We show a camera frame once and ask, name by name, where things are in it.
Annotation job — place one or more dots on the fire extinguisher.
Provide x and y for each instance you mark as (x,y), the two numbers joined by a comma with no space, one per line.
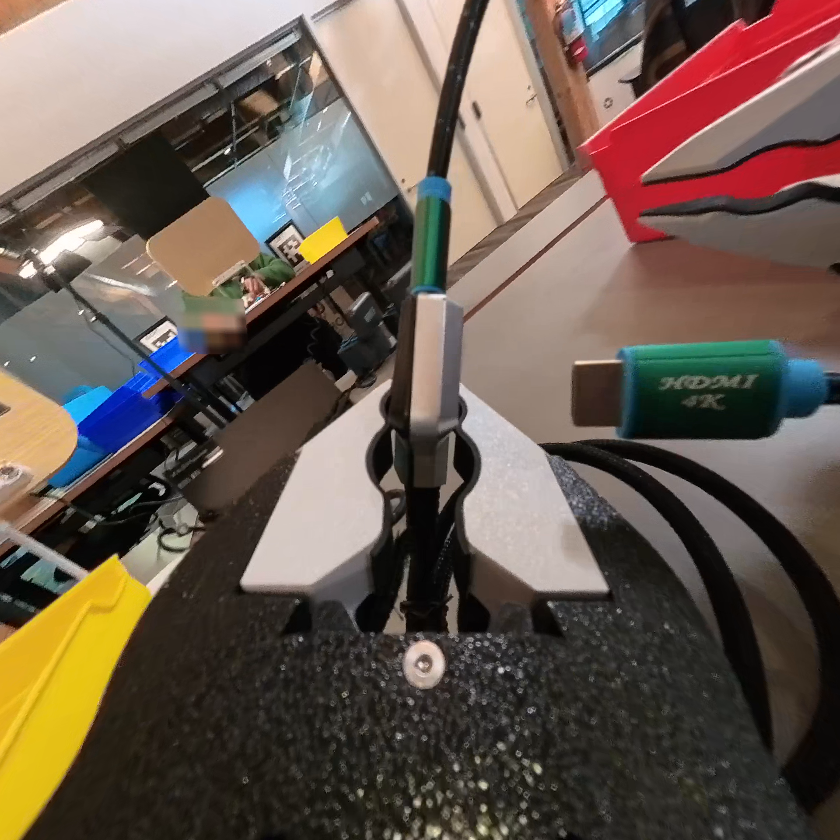
(572,33)

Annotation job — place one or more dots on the exterior window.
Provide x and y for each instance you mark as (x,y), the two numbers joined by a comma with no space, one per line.
(610,26)

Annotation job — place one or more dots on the large yellow storage bin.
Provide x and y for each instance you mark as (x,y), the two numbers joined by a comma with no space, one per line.
(52,689)

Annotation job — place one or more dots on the framed marker tag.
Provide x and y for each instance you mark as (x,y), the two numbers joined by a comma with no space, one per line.
(157,336)
(287,244)

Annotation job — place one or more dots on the black hard case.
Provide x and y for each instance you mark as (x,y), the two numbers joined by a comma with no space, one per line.
(367,315)
(367,354)

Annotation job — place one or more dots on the small yellow bin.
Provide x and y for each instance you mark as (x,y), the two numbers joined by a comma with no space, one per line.
(323,239)

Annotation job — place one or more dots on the red storage bin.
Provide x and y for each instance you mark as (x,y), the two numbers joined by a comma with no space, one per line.
(623,151)

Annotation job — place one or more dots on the blue storage bin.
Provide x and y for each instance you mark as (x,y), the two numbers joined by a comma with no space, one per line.
(111,433)
(167,359)

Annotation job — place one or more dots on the long brown-edged table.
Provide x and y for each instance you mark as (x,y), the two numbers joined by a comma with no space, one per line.
(295,275)

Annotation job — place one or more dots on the black light stand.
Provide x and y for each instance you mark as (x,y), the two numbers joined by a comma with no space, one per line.
(118,321)

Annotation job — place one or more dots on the glass partition window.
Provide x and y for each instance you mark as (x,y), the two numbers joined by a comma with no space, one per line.
(295,164)

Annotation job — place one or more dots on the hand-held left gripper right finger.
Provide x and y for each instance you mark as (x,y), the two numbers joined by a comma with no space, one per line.
(531,525)

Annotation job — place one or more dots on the wooden stand board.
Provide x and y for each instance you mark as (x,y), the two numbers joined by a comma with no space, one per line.
(33,433)

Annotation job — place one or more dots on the white double door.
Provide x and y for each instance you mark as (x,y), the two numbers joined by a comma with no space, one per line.
(518,98)

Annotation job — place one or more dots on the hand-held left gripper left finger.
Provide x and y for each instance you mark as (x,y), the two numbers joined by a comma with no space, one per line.
(315,525)

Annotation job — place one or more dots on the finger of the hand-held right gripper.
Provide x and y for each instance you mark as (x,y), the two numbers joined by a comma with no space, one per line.
(774,111)
(754,223)

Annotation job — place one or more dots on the black wall panel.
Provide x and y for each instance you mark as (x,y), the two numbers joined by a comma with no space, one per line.
(144,187)

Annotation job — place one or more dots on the black chair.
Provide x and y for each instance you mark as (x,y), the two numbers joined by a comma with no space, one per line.
(682,39)

